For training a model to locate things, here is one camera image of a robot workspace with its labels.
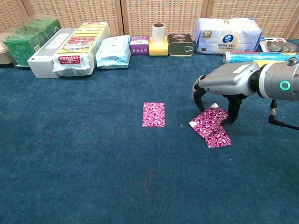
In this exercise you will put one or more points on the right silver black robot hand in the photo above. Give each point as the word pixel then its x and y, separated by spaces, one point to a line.
pixel 229 79

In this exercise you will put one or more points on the blue food wrap roll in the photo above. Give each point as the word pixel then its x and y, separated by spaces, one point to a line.
pixel 240 58

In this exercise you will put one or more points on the white tissue pack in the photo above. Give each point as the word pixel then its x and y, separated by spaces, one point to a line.
pixel 226 37

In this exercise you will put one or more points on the loose yellow sponge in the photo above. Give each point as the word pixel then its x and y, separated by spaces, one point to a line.
pixel 268 62

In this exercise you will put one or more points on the black gold luncheon meat can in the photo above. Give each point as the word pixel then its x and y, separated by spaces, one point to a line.
pixel 178 47

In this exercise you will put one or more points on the yellow sponge under tube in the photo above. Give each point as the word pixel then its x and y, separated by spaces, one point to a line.
pixel 158 50

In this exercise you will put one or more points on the woven bamboo folding screen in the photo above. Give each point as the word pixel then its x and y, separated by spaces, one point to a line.
pixel 163 14

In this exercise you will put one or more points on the small purple box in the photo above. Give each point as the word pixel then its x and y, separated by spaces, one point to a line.
pixel 139 47

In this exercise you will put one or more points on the light blue wet wipes pack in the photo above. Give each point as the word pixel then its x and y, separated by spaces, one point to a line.
pixel 112 53

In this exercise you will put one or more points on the yellow red snack package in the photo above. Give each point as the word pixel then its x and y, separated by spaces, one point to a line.
pixel 79 44

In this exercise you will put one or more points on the dark teal table cloth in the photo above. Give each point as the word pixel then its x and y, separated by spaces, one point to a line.
pixel 93 163

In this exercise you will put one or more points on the white power strip box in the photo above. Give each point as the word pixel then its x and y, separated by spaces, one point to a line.
pixel 44 63

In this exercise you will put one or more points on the clear box green tea bags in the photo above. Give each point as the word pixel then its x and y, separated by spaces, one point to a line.
pixel 25 46

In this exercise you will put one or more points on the beige lunch box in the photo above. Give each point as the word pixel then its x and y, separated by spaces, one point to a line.
pixel 4 54

